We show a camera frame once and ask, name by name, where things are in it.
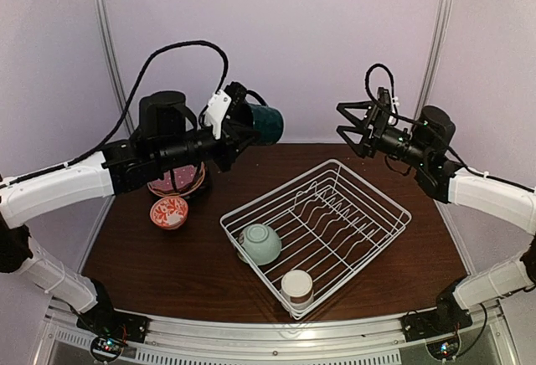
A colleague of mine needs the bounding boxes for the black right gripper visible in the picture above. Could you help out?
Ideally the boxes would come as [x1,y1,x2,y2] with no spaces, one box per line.
[338,98,432,167]

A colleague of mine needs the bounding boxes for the dark green mug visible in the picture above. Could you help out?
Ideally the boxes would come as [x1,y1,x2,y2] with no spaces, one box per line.
[245,90,284,146]

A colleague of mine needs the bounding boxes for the yellow dotted plate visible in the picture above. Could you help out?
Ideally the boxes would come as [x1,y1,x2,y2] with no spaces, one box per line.
[148,167,209,197]

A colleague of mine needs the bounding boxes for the pink white floral bowl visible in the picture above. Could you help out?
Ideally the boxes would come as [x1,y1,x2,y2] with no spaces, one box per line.
[149,197,188,230]

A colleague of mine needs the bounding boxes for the pale green bowl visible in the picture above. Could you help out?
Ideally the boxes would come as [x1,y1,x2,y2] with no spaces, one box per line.
[239,224,282,266]

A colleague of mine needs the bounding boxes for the white brown cup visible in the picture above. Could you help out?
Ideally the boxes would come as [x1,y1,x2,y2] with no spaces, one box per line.
[281,270,313,311]

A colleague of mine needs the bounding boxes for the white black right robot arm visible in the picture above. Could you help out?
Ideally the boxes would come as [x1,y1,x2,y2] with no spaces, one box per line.
[337,101,535,333]

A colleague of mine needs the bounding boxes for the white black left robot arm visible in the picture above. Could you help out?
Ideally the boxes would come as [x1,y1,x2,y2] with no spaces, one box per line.
[1,82,260,335]

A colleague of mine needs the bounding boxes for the right circuit board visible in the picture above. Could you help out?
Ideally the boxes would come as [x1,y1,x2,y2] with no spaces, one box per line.
[426,337,461,362]

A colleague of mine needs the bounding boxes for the circuit board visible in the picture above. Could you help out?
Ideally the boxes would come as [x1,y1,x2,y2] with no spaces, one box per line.
[90,337,126,362]
[426,337,461,362]

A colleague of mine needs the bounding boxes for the left circuit board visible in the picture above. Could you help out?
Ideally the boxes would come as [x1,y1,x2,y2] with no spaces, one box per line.
[90,337,126,362]

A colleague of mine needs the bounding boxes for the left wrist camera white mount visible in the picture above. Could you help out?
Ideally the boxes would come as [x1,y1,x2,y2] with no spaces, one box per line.
[203,90,231,140]

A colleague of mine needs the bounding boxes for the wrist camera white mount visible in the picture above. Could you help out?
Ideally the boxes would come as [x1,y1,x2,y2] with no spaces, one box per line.
[377,87,399,126]
[203,90,231,140]

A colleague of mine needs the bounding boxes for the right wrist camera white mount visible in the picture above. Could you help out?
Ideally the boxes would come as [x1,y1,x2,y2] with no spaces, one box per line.
[377,87,399,126]

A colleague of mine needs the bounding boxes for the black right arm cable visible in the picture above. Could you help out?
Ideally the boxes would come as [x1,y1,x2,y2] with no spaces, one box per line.
[363,62,403,109]

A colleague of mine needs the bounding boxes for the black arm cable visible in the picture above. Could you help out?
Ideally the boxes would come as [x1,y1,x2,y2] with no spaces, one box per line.
[363,62,403,109]
[62,39,230,169]

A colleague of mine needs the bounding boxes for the white wire dish rack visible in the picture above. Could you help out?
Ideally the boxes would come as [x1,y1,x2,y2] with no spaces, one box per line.
[220,159,412,321]

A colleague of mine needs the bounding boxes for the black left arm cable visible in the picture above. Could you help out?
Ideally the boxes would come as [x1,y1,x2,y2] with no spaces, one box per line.
[62,39,230,169]

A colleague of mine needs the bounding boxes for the right aluminium frame post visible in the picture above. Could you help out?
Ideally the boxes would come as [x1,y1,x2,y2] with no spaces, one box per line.
[414,0,454,120]

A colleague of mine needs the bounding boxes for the aluminium frame post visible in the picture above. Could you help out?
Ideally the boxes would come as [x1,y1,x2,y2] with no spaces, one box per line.
[414,0,454,120]
[94,0,127,113]

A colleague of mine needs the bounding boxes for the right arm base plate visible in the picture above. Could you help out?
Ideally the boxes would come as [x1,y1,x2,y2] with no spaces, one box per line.
[401,310,472,342]

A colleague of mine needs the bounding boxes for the left aluminium frame post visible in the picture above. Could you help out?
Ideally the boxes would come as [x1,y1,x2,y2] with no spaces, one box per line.
[94,0,127,113]

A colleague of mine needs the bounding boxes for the front aluminium rail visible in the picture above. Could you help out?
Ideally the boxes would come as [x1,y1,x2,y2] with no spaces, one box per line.
[30,299,521,364]

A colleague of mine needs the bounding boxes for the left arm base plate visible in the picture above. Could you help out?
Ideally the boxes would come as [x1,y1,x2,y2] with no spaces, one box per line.
[72,308,150,343]

